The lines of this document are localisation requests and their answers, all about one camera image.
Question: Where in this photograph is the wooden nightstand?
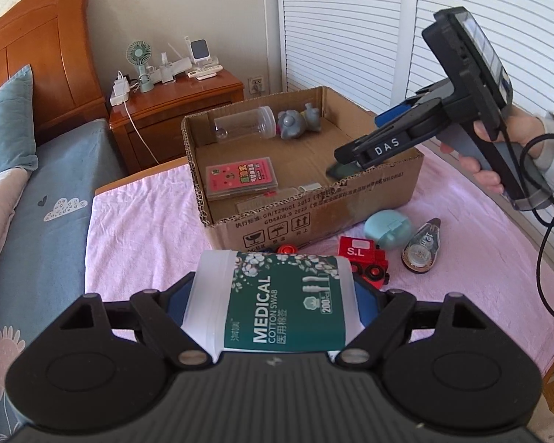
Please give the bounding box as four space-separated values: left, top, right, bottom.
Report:
108 68 245 174

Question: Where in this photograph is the green handheld fan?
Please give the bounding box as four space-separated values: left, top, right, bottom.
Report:
126 40 155 93

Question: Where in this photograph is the teal round case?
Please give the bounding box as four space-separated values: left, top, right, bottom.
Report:
364 210 414 252

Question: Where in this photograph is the white power strip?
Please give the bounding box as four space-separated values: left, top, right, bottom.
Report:
110 71 132 107

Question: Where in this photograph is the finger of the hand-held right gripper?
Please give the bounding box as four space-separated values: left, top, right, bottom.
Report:
334 144 367 171
375 78 449 128

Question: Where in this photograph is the wooden headboard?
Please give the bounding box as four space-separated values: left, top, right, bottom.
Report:
0 0 109 146

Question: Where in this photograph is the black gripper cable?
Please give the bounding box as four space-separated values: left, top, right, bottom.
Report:
501 111 554 328

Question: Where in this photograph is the pink towel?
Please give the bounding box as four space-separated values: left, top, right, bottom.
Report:
85 145 554 379

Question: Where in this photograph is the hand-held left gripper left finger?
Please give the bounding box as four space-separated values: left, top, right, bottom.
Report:
67 271 213 370

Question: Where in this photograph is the white phone stand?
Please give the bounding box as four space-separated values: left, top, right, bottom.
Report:
189 39 212 68

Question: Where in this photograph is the pink floral pillow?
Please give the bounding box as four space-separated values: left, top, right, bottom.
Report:
0 166 31 268

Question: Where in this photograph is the red toy train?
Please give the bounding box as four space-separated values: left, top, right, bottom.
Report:
339 235 392 284

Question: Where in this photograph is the clear correction tape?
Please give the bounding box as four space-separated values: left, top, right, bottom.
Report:
401 218 442 274

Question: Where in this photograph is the white louvered closet door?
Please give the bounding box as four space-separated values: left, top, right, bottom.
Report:
277 0 418 114
406 0 554 259

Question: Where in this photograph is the blue pillow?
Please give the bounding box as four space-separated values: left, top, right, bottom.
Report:
0 65 38 181

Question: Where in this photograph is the grey hippo toy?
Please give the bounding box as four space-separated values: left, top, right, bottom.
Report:
277 104 323 141

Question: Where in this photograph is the clear plastic bottle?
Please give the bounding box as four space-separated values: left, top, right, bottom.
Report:
213 106 277 143

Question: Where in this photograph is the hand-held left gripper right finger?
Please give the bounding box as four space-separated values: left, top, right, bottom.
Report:
333 277 479 370

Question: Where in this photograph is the green label cotton swab jar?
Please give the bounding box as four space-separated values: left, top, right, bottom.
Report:
182 249 365 363

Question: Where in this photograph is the blue flower bed sheet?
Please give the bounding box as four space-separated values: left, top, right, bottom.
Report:
0 117 125 443

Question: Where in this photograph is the person's right hand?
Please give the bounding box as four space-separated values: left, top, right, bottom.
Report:
441 104 554 195

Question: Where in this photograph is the white charging cable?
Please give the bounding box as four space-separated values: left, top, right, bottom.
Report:
122 102 160 167

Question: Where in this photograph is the white desk organizer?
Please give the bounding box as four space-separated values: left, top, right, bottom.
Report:
167 44 195 77

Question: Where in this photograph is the brown cardboard box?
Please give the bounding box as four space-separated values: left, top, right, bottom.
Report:
180 85 425 252

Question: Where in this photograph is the pink card box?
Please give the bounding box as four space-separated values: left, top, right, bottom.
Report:
205 157 280 201

